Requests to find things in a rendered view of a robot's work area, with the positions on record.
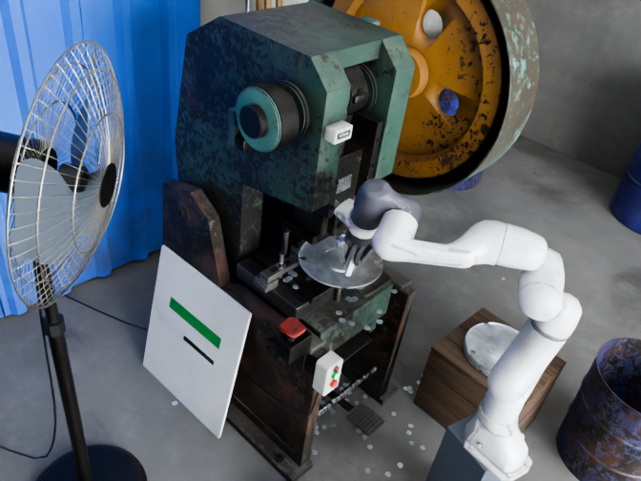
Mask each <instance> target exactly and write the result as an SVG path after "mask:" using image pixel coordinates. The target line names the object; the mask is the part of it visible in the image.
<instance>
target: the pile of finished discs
mask: <svg viewBox="0 0 641 481"><path fill-rule="evenodd" d="M519 332H520V331H518V330H516V329H514V328H512V327H510V326H508V325H505V324H497V323H488V324H484V323H482V324H476V325H474V326H473V327H471V328H470V329H469V330H468V332H467V333H466V335H465V340H464V351H465V356H466V357H467V359H468V360H469V361H470V363H471V364H472V365H473V366H474V367H475V368H476V369H478V370H481V372H482V373H483V374H485V376H487V377H488V376H489V373H490V371H491V369H493V367H494V365H495V364H496V363H497V361H498V360H499V359H500V357H501V356H502V355H503V353H504V352H505V351H506V349H507V348H508V346H509V345H510V344H511V342H512V341H513V340H514V338H515V337H516V336H517V334H518V333H519Z"/></svg>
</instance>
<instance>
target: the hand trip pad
mask: <svg viewBox="0 0 641 481"><path fill-rule="evenodd" d="M279 329H280V330H282V331H283V332H284V333H285V334H286V335H288V336H289V337H290V338H297V337H298V336H299V335H301V334H302V333H304V332H305V326H304V325H303V324H302V323H300V322H299V321H298V320H297V319H295V318H293V317H289V318H287V319H285V320H284V321H282V322H281V323H280V324H279Z"/></svg>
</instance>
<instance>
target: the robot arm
mask: <svg viewBox="0 0 641 481"><path fill-rule="evenodd" d="M334 214H335V215H336V216H337V217H338V218H339V219H340V220H341V221H343V223H344V224H345V225H346V226H347V227H348V231H347V234H346V235H345V236H344V239H340V238H336V245H337V247H338V248H339V251H340V259H341V262H343V265H344V268H345V276H351V273H352V270H353V268H356V267H357V266H358V265H359V262H361V263H364V262H365V261H366V260H367V259H368V258H369V257H370V255H371V254H372V253H373V252H374V251H375V252H376V253H377V255H378V256H379V257H380V258H381V259H383V260H386V261H410V262H418V263H426V264H434V265H441V266H450V267H458V268H468V267H470V266H471V265H473V264H484V263H485V264H491V265H495V264H497V265H501V266H504V267H508V268H514V269H518V270H519V272H520V277H519V279H518V300H517V302H518V304H519V307H520V310H521V311H522V312H523V313H524V314H525V315H527V316H528V317H529V318H528V319H527V321H526V323H525V324H524V326H523V327H522V329H521V330H520V332H519V333H518V334H517V336H516V337H515V338H514V340H513V341H512V342H511V344H510V345H509V346H508V348H507V349H506V351H505V352H504V353H503V355H502V356H501V357H500V359H499V360H498V361H497V363H496V364H495V365H494V367H493V369H491V371H490V373H489V376H488V378H487V381H486V384H487V388H488V390H487V393H486V396H485V398H484V399H483V400H482V401H481V403H480V405H479V406H478V410H477V412H476V414H475V416H474V417H473V418H472V419H471V420H470V421H469V422H468V423H467V424H466V426H465V444H464V448H465V449H466V450H467V451H469V452H470V453H471V454H472V455H473V456H474V457H475V458H476V459H477V460H479V461H480V462H481V463H482V464H483V465H484V466H485V467H486V468H487V469H489V470H490V471H491V472H492V473H493V474H494V475H495V476H497V477H498V478H499V479H500V480H501V481H513V480H515V479H516V478H518V477H520V476H522V475H523V474H525V473H527V472H528V470H529V468H530V466H531V464H532V461H531V459H530V458H529V456H528V455H527V451H528V448H527V444H526V442H525V440H524V438H525V437H524V434H523V433H522V432H521V431H520V430H519V428H518V415H519V413H520V411H521V409H522V407H523V405H524V403H525V401H526V400H527V398H528V396H529V395H530V393H531V392H532V391H533V389H534V387H535V386H536V384H537V382H538V381H539V379H540V377H541V376H542V374H543V372H544V370H545V369H546V367H547V365H548V364H549V363H550V361H551V360H552V359H553V357H554V356H555V355H556V354H557V352H558V351H559V350H560V348H561V347H562V346H563V344H564V343H565V342H566V340H567V339H568V337H569V336H570V335H571V333H572V332H573V330H574V329H575V327H576V326H577V324H578V322H579V319H580V317H581V315H582V308H581V305H580V304H579V301H578V300H577V299H576V298H574V297H573V296H572V295H570V294H569V293H565V292H563V289H564V282H565V273H564V265H563V260H562V258H561V256H560V254H559V253H557V252H555V251H554V250H552V249H550V248H549V247H548V246H547V243H546V240H545V239H544V238H542V237H541V236H539V235H537V234H535V233H533V232H531V231H529V230H527V229H525V228H523V227H520V226H516V225H513V224H509V223H508V224H506V223H505V222H501V221H497V220H482V221H479V222H476V223H475V224H474V225H473V226H471V227H470V228H469V229H468V230H467V231H466V232H465V233H464V234H463V235H462V236H461V237H460V238H459V239H458V240H455V241H454V242H452V243H447V244H443V243H437V242H429V241H422V240H414V237H415V233H416V230H417V228H418V225H419V222H420V219H421V216H422V209H421V207H420V205H419V204H418V202H417V201H415V200H414V199H411V198H410V197H408V196H406V195H404V194H399V193H397V192H396V191H394V190H393V189H392V188H391V186H390V185H389V183H388V182H387V181H386V180H384V179H381V178H371V179H369V180H368V181H366V182H364V183H363V184H362V186H361V187H360V189H359V191H358V193H357V195H356V198H355V200H353V199H347V200H345V201H344V202H342V203H341V204H340V205H339V206H338V207H337V208H336V209H335V211H334ZM344 243H346V244H347V245H348V249H347V252H346V254H345V256H344V254H343V246H344ZM365 247H366V248H365ZM364 248H365V249H364ZM355 249H356V252H355ZM354 252H355V255H354V257H352V256H353V253H354Z"/></svg>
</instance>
